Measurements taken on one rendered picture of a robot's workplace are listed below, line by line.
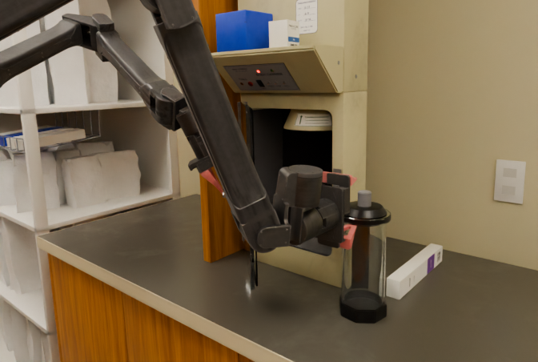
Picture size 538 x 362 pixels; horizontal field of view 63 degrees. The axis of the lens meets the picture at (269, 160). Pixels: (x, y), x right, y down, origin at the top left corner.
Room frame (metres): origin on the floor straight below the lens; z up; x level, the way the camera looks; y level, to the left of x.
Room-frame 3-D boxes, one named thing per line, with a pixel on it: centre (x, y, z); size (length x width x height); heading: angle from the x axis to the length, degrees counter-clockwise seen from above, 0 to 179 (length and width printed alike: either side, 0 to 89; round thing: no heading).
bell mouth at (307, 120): (1.16, -0.13, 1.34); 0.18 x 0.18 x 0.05
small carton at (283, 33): (1.03, -0.04, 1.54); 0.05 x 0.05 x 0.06; 55
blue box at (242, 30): (1.10, 0.05, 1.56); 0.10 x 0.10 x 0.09; 50
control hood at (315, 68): (1.05, -0.01, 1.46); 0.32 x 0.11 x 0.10; 50
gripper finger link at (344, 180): (0.81, -0.14, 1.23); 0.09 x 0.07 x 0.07; 140
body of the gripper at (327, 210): (0.76, -0.09, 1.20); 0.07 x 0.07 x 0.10; 50
